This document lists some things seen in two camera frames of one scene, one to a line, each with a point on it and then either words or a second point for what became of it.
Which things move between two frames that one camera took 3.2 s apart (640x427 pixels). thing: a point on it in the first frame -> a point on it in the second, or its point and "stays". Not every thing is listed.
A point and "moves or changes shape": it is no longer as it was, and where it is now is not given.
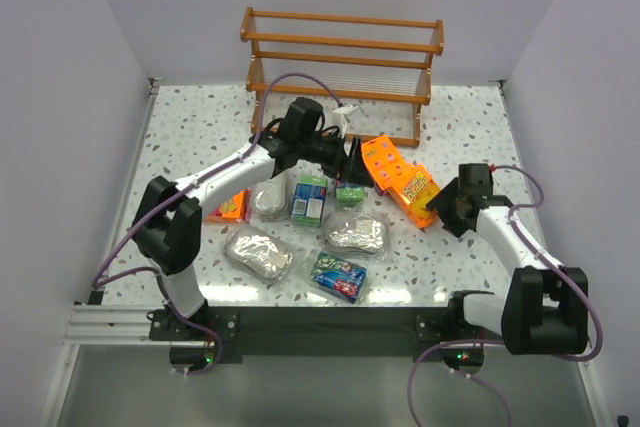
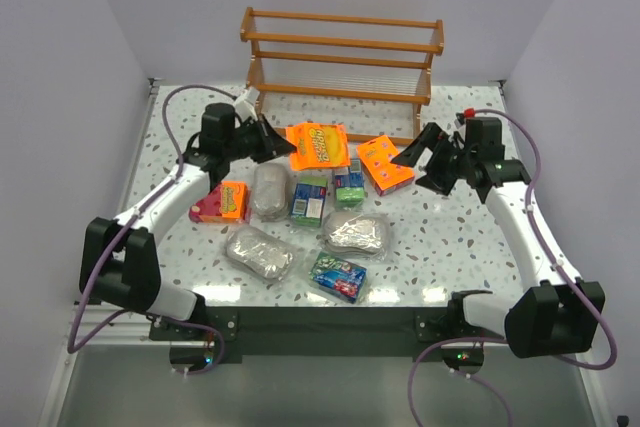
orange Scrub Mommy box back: x=383 y=162 stays
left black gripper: x=347 y=161 -> x=261 y=137
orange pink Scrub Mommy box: x=236 y=210 stays
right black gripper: x=451 y=203 -> x=441 y=162
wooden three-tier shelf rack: x=372 y=76 stays
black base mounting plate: x=318 y=331 stays
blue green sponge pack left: x=309 y=201 stays
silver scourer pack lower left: x=254 y=250 stays
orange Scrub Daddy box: x=411 y=191 moves or changes shape
